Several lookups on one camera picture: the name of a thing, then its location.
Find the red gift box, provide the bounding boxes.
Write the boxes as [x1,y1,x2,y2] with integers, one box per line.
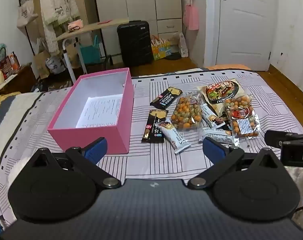
[0,52,22,77]

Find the grey and cream blanket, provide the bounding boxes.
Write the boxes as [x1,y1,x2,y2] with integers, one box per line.
[0,91,45,175]

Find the white wardrobe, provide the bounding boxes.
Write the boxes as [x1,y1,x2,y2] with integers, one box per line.
[93,0,183,55]

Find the pink hanging bag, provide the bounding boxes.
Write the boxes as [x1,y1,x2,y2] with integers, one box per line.
[184,4,199,30]

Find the teal shopping bag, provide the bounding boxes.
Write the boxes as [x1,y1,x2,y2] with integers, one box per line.
[79,35,102,64]

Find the printed paper sheet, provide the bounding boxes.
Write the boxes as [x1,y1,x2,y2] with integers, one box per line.
[76,94,123,128]

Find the shoes on floor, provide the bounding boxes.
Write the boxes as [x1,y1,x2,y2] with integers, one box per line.
[31,79,73,92]

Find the yellow cardboard box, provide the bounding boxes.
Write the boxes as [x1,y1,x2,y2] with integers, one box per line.
[151,40,172,61]

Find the large noodle packet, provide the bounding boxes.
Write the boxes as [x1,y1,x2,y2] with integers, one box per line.
[197,78,247,117]

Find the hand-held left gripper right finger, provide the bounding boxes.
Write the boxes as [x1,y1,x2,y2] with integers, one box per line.
[188,137,279,190]

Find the beige tote bag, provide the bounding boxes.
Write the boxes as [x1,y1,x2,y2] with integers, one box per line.
[16,0,39,29]

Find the white fluffy coat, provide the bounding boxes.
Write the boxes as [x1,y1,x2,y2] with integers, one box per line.
[39,0,80,55]

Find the rolling side table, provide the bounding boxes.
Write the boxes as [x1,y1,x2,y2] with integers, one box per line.
[53,17,129,84]

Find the white door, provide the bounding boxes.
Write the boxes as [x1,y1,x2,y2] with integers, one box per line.
[215,0,277,72]

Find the wooden nightstand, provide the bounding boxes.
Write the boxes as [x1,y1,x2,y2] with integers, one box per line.
[0,64,37,98]

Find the white printed bag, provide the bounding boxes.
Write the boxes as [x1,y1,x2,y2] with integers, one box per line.
[178,32,189,58]

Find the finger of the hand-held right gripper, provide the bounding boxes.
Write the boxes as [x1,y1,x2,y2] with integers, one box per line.
[265,130,303,148]

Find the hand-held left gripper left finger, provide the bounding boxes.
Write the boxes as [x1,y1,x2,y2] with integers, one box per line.
[31,137,121,190]

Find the clear bag of coated nuts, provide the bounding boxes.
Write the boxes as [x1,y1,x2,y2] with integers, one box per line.
[224,95,261,139]
[170,94,203,131]

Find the white snack bar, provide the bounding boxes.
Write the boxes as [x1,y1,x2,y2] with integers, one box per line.
[200,102,226,130]
[199,127,239,145]
[155,121,191,155]

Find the pink pouch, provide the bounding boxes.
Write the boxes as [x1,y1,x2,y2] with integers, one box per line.
[67,19,84,32]

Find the brown paper bag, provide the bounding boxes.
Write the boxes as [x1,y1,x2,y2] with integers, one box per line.
[31,50,52,79]

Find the fluffy white blanket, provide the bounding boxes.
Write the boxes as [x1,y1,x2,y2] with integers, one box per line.
[283,165,303,225]

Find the striped bed sheet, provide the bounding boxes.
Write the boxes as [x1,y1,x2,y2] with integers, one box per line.
[0,69,303,230]

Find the black suitcase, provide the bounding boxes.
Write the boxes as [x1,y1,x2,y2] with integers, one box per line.
[116,20,154,67]

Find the pink cardboard box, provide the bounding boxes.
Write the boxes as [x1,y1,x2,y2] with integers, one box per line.
[47,67,135,155]

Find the white plastic bag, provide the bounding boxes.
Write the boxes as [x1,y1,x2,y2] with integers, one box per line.
[46,55,66,75]

